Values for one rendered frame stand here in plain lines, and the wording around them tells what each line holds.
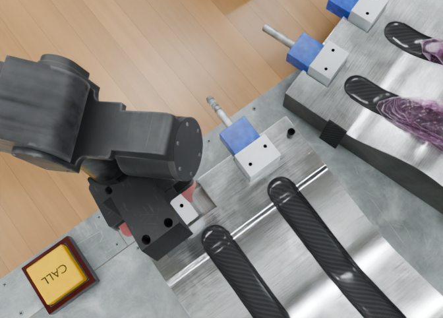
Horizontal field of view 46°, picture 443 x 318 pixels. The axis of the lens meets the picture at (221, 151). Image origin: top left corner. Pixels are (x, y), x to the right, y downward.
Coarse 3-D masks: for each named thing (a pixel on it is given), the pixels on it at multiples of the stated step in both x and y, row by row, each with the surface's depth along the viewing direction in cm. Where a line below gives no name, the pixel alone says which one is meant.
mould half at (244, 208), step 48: (288, 144) 71; (240, 192) 70; (336, 192) 70; (192, 240) 68; (240, 240) 69; (288, 240) 69; (384, 240) 68; (192, 288) 67; (288, 288) 67; (336, 288) 66; (384, 288) 65; (432, 288) 63
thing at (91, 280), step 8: (64, 240) 76; (72, 248) 76; (40, 256) 76; (32, 264) 75; (80, 264) 75; (24, 272) 75; (88, 272) 75; (32, 280) 75; (88, 280) 74; (80, 288) 74; (40, 296) 74; (72, 296) 74; (56, 304) 74; (48, 312) 74
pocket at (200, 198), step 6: (198, 186) 72; (198, 192) 73; (204, 192) 73; (192, 198) 73; (198, 198) 73; (204, 198) 73; (210, 198) 70; (198, 204) 72; (204, 204) 72; (210, 204) 72; (204, 210) 72; (210, 210) 72; (198, 216) 72; (192, 222) 72
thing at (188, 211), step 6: (180, 198) 64; (174, 204) 64; (180, 204) 64; (186, 204) 64; (192, 204) 66; (180, 210) 64; (186, 210) 64; (192, 210) 64; (198, 210) 67; (186, 216) 64; (192, 216) 63; (186, 222) 63
